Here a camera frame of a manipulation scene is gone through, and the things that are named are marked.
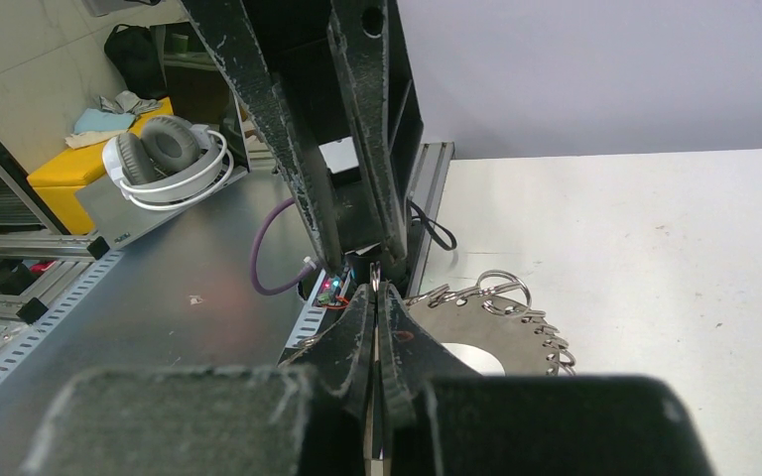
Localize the white headphones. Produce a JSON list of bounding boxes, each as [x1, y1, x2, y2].
[[102, 115, 234, 211]]

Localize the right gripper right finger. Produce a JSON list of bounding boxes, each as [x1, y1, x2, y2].
[[378, 282, 717, 476]]

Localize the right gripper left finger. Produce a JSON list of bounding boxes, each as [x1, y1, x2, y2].
[[22, 285, 377, 475]]

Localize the metal disc with keyrings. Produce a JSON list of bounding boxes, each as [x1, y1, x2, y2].
[[295, 269, 578, 378]]

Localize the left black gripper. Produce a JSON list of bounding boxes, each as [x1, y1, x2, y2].
[[183, 1, 423, 272]]

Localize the yellow storage box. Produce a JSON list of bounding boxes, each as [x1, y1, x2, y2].
[[28, 97, 174, 235]]

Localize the black bag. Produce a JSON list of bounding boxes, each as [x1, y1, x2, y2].
[[103, 24, 168, 99]]

